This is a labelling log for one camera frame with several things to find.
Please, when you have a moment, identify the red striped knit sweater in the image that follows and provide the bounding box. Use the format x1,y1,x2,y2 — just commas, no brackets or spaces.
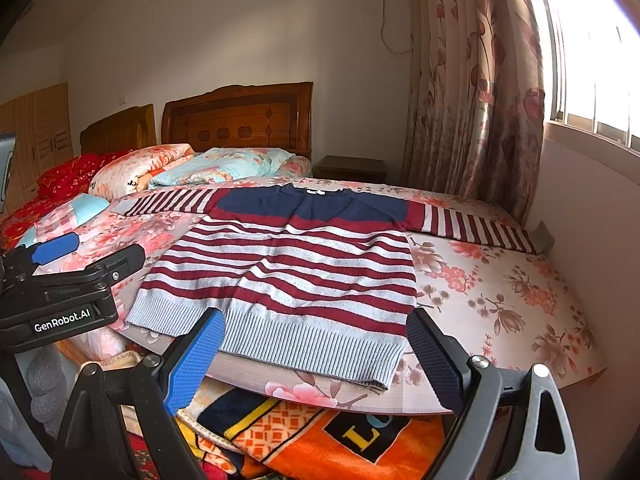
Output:
116,184,535,389

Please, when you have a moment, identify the blue pink pillow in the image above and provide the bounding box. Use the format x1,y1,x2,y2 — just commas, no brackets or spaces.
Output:
18,193,110,247

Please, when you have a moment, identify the red bedding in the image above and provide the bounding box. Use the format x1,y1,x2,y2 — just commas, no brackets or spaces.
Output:
1,150,132,252

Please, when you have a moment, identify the pink floral folded quilt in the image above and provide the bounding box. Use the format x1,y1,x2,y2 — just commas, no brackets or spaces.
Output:
88,143,195,202

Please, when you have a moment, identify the pink floral bed sheet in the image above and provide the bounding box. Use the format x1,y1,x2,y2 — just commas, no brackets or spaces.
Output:
34,174,609,416

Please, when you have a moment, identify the wooden wardrobe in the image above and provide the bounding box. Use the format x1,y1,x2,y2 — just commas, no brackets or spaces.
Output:
1,82,74,218

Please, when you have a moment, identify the orange patterned blanket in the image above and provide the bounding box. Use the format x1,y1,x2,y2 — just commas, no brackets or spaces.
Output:
119,349,452,480

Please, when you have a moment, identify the small wooden headboard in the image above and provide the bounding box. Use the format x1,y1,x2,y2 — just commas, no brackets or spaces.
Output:
79,104,157,155

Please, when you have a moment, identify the light blue floral quilt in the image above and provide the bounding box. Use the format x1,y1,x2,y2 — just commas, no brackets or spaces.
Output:
148,148,293,188

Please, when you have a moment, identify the large wooden headboard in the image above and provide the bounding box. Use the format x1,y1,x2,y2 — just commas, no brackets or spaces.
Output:
160,81,314,158

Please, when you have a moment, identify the dark wooden nightstand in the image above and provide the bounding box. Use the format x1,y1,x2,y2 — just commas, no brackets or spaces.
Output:
314,155,387,184

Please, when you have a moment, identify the floral curtain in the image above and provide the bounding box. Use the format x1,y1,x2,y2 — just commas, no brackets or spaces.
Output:
400,0,546,222

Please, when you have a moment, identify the black wall cable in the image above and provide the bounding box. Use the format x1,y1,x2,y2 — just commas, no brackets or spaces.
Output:
380,0,412,57

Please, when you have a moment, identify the window with frame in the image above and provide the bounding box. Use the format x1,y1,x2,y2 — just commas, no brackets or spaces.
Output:
534,0,639,151

